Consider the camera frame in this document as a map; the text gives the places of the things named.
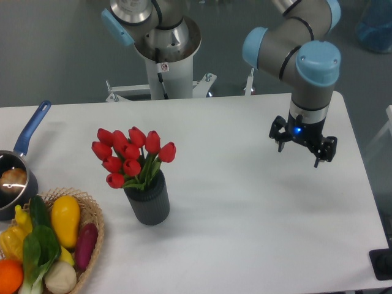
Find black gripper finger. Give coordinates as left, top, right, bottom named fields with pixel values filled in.
left=269, top=116, right=291, bottom=153
left=314, top=136, right=337, bottom=168

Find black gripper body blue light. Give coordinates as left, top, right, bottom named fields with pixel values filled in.
left=286, top=110, right=326, bottom=153

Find red tulip bouquet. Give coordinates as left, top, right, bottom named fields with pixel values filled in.
left=91, top=126, right=176, bottom=191

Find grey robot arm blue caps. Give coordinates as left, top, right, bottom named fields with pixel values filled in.
left=101, top=1, right=341, bottom=162

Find dark grey ribbed vase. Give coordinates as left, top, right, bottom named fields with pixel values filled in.
left=124, top=170, right=170, bottom=225

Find black device at table edge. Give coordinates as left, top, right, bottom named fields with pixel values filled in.
left=369, top=249, right=391, bottom=281

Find blue translucent container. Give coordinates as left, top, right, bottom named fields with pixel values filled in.
left=355, top=0, right=391, bottom=53

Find woven wicker basket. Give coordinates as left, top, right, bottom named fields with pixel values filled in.
left=1, top=188, right=104, bottom=293

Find purple sweet potato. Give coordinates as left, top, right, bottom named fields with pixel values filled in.
left=75, top=223, right=98, bottom=271

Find yellow mango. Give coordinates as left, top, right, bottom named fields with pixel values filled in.
left=51, top=195, right=80, bottom=250

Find dark green cucumber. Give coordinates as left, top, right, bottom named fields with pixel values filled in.
left=29, top=195, right=52, bottom=228

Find beige round potato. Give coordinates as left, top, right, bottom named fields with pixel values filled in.
left=44, top=261, right=77, bottom=294

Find green bok choy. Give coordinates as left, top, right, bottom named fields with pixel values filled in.
left=19, top=225, right=61, bottom=293

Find browned bun in saucepan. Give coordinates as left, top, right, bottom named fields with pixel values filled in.
left=1, top=168, right=27, bottom=195

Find small yellow banana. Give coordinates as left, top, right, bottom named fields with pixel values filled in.
left=15, top=205, right=32, bottom=234

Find yellow bell pepper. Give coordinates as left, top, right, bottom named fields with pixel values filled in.
left=1, top=226, right=27, bottom=262

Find orange fruit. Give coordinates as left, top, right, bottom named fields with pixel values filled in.
left=1, top=259, right=23, bottom=293

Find white frame at right edge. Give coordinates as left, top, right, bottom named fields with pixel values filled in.
left=362, top=105, right=391, bottom=164

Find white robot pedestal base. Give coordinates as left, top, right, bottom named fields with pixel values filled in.
left=102, top=10, right=217, bottom=102

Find steel saucepan blue handle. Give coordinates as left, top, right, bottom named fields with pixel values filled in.
left=1, top=100, right=51, bottom=221

